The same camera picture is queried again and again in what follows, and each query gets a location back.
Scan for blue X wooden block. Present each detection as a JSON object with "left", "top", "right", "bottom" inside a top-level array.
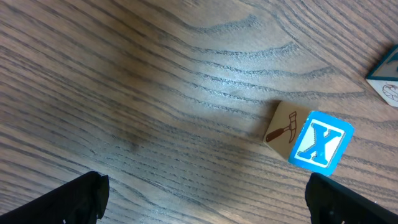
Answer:
[{"left": 263, "top": 101, "right": 354, "bottom": 176}]

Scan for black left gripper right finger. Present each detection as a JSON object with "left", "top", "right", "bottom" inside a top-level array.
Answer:
[{"left": 305, "top": 172, "right": 397, "bottom": 224}]

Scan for wooden block yellow side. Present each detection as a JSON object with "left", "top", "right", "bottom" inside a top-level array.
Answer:
[{"left": 365, "top": 45, "right": 397, "bottom": 107}]

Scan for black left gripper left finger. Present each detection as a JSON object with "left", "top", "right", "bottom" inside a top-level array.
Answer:
[{"left": 1, "top": 171, "right": 109, "bottom": 224}]

